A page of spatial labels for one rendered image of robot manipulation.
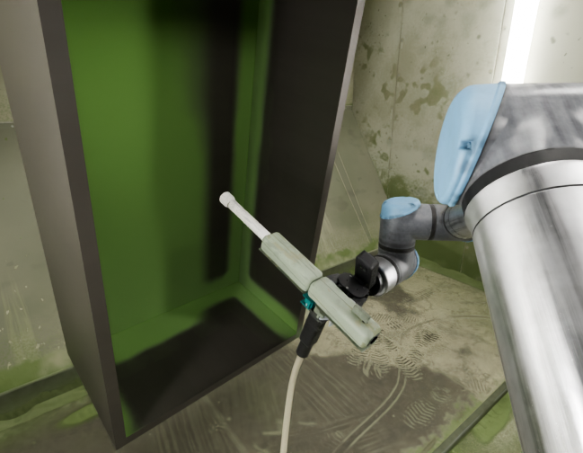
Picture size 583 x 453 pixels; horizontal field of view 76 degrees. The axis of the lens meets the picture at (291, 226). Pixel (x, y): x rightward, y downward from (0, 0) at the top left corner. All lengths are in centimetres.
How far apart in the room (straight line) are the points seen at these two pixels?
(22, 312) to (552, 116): 182
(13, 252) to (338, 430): 148
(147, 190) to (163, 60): 33
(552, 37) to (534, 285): 214
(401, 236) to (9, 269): 156
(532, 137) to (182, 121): 87
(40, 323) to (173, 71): 123
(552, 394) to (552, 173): 15
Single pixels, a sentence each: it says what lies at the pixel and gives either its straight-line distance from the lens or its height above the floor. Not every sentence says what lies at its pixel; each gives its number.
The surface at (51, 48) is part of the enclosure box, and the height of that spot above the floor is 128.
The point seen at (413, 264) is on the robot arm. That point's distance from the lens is 100.
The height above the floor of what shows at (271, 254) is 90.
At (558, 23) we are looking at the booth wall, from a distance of 240.
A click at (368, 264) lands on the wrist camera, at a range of 79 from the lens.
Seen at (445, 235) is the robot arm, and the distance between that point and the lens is 96.
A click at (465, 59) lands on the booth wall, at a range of 257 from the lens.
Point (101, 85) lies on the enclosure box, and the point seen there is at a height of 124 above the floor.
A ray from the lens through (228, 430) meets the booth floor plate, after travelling 160.
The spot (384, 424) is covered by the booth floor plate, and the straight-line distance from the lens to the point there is 163.
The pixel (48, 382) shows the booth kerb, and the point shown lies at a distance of 188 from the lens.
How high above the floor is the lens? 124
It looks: 20 degrees down
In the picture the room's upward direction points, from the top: straight up
